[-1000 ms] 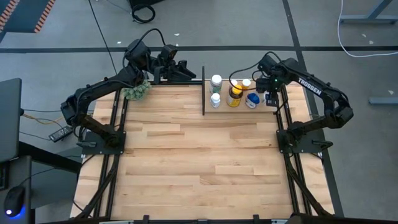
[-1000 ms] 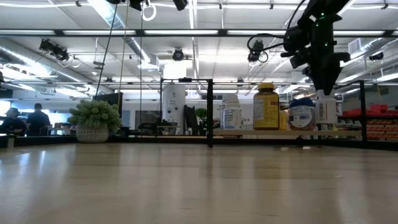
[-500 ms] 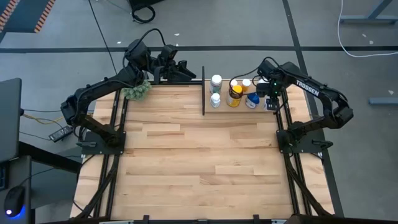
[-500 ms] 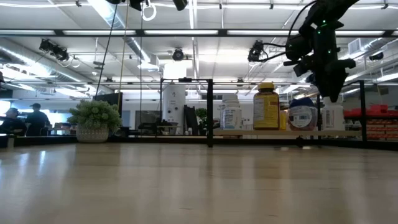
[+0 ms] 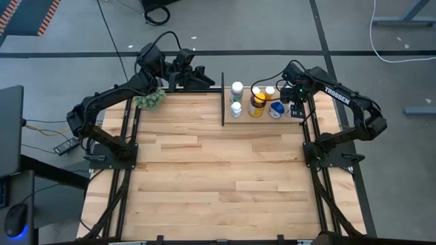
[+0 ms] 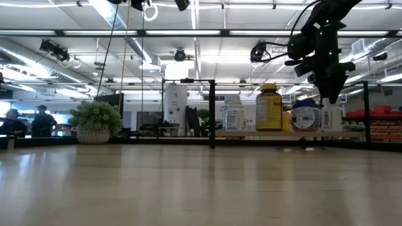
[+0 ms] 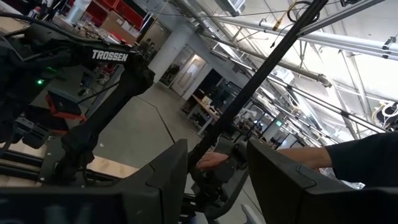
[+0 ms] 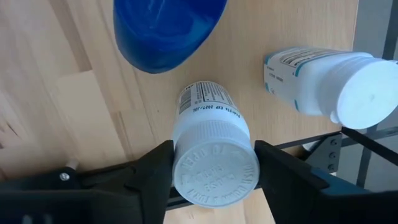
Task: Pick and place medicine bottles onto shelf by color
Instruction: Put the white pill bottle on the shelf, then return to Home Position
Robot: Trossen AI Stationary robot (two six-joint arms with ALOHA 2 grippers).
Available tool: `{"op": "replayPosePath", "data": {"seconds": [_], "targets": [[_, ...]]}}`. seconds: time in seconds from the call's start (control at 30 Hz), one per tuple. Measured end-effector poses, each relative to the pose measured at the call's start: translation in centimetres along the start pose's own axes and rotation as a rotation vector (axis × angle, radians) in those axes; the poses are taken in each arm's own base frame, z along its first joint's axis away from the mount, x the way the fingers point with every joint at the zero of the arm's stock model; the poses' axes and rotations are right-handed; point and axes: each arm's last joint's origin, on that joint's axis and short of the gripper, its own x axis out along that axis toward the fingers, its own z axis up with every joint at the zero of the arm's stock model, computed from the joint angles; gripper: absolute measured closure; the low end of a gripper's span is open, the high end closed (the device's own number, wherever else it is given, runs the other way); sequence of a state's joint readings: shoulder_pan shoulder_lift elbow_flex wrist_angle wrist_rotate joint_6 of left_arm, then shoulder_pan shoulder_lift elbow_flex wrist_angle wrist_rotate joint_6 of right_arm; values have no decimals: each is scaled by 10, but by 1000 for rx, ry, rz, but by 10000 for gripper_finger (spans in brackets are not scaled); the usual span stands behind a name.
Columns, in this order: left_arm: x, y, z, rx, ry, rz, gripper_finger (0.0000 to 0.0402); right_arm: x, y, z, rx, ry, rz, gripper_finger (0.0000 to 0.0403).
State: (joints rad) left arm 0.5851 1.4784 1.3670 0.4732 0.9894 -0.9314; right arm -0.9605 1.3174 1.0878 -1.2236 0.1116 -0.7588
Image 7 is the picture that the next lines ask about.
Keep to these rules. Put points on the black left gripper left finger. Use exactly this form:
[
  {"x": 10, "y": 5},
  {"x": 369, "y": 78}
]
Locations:
[{"x": 140, "y": 202}]

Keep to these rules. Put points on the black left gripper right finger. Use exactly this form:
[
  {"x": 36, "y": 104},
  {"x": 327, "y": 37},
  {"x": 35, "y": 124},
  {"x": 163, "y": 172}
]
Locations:
[{"x": 311, "y": 202}]

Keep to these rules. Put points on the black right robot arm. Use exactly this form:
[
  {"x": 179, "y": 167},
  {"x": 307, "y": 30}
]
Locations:
[{"x": 136, "y": 74}]

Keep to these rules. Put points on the person's hand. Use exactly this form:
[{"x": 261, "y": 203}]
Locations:
[{"x": 211, "y": 160}]

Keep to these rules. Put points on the brown cardboard box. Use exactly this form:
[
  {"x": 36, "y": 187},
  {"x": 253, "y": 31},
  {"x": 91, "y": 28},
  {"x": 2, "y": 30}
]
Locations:
[{"x": 118, "y": 28}]

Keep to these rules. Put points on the red storage bins rack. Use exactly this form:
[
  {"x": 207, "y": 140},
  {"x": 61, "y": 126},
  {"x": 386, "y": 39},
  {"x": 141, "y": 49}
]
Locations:
[{"x": 115, "y": 9}]

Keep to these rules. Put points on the white building column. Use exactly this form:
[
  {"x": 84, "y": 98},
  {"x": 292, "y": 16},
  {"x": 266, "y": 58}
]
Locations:
[{"x": 171, "y": 53}]

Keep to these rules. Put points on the silver ceiling duct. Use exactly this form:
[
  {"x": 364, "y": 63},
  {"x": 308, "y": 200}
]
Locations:
[{"x": 342, "y": 40}]

